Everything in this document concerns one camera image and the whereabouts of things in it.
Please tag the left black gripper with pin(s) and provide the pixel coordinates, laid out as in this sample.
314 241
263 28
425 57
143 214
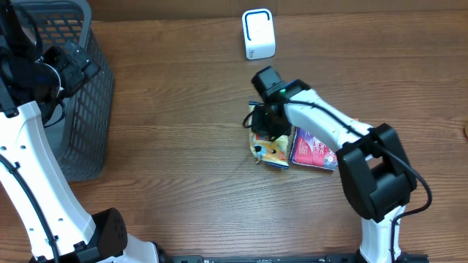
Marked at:
77 75

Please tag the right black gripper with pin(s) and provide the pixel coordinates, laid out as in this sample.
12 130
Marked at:
257 125

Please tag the yellow snack bag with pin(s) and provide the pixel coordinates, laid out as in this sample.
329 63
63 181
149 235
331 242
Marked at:
269 152

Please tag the purple red soft package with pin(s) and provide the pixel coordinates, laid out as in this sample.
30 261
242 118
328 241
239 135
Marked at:
309 151

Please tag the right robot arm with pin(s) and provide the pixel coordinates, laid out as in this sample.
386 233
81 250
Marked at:
374 169

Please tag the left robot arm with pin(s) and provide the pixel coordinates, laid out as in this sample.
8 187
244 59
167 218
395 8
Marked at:
34 81

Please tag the white barcode scanner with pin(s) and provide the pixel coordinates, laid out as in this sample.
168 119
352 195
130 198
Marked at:
259 36

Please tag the grey plastic mesh basket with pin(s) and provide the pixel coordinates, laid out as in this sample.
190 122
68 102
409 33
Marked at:
79 141

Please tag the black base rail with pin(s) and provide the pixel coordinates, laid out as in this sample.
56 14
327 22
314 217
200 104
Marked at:
330 258

